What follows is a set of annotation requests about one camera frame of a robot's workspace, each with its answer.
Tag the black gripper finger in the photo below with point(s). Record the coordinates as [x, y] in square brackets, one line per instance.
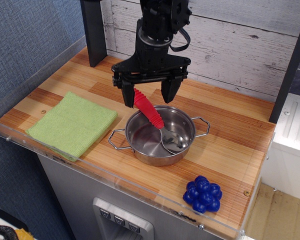
[169, 89]
[128, 94]

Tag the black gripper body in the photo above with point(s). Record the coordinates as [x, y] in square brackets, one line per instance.
[150, 63]

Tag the red handled metal spoon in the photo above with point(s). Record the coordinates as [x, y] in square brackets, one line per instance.
[170, 140]

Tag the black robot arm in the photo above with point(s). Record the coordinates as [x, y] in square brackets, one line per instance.
[160, 29]

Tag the stainless steel pot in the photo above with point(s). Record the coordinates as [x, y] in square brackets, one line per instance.
[145, 141]

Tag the green folded cloth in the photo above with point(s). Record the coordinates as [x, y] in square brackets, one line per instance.
[72, 126]

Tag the blue toy grape bunch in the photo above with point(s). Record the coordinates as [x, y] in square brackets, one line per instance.
[203, 195]

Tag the silver button control panel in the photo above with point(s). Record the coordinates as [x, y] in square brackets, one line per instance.
[116, 223]

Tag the white ridged appliance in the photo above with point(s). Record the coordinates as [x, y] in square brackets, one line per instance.
[281, 168]

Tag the yellow object bottom left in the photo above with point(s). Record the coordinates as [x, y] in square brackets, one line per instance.
[22, 234]

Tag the dark left upright post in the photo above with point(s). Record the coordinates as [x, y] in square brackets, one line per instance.
[94, 31]

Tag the dark upright post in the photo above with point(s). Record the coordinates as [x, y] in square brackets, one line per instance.
[286, 83]
[94, 31]

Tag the dark right upright post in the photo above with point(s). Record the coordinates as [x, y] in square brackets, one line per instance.
[286, 83]

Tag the clear acrylic guard rail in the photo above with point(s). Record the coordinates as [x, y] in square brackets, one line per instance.
[231, 155]

